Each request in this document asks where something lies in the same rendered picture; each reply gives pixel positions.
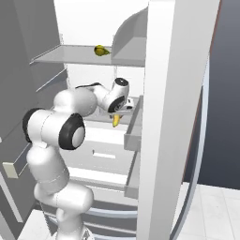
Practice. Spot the yellow banana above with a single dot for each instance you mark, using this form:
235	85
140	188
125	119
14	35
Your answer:
116	121

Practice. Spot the yellow-green pear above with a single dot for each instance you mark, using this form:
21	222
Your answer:
100	50

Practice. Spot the grey curved door bin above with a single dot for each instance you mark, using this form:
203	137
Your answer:
131	37

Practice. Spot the grey fridge door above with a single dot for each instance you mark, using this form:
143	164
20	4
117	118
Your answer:
18	62

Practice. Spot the grey glass fridge shelf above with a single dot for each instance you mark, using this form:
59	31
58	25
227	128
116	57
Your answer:
75	56

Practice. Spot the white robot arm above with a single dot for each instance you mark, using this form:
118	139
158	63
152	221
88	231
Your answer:
53	131

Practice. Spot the white fridge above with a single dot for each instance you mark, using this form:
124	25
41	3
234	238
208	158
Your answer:
90	22

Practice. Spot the beige-ended door bin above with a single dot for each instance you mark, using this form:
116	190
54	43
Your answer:
14	165

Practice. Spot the white fridge drawer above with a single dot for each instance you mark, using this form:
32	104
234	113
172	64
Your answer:
106	146

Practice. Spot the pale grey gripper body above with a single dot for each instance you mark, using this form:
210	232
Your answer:
122	110

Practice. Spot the white fridge door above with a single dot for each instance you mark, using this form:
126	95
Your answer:
168	109

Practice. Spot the grey freezer drawer front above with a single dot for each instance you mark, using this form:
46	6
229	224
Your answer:
112	218

